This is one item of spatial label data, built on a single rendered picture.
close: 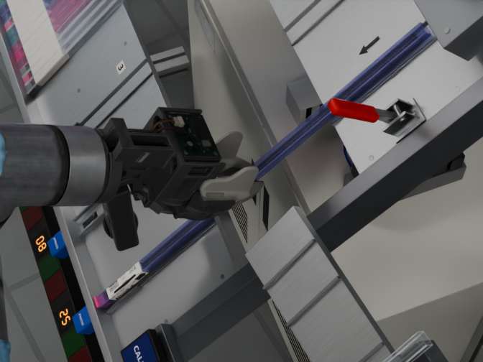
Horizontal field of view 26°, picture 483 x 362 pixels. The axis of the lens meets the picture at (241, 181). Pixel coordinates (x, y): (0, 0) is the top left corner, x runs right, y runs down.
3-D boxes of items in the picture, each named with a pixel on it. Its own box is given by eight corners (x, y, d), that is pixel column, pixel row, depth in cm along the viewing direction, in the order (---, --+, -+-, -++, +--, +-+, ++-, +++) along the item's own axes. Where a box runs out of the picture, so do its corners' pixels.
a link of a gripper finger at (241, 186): (295, 179, 108) (221, 174, 103) (265, 212, 112) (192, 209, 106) (284, 156, 110) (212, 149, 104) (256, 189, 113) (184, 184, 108)
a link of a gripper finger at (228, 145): (279, 144, 110) (210, 146, 104) (251, 178, 114) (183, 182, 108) (267, 122, 112) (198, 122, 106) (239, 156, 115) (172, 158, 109)
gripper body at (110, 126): (233, 167, 101) (126, 165, 94) (191, 218, 107) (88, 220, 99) (205, 107, 105) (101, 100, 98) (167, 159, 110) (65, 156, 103)
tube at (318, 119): (106, 309, 124) (98, 307, 123) (102, 299, 124) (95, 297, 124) (432, 35, 101) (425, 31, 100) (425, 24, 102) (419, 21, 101)
